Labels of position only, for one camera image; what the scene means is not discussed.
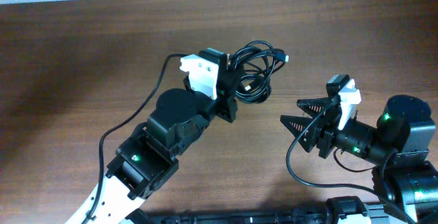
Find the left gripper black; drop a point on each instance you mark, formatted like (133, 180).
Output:
(226, 94)

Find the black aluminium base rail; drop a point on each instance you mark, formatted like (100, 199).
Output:
(348, 210)

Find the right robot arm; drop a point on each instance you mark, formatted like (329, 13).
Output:
(403, 179)

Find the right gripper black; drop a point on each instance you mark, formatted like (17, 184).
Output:
(330, 125)

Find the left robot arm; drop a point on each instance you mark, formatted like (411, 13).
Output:
(148, 158)

